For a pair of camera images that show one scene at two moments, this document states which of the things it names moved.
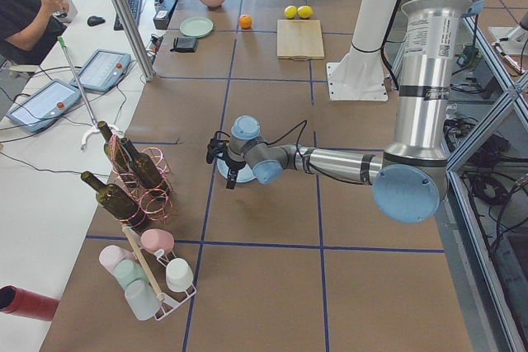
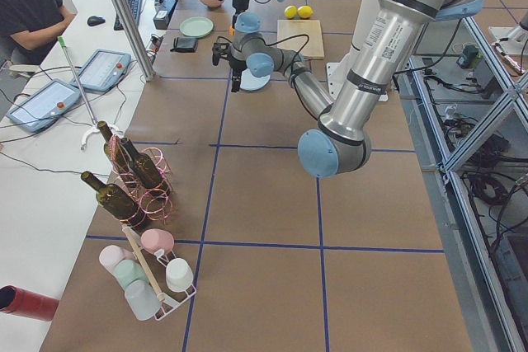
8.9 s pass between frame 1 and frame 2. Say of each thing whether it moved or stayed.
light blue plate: moved
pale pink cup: stayed
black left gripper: moved
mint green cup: stayed
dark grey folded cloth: stayed
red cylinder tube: stayed
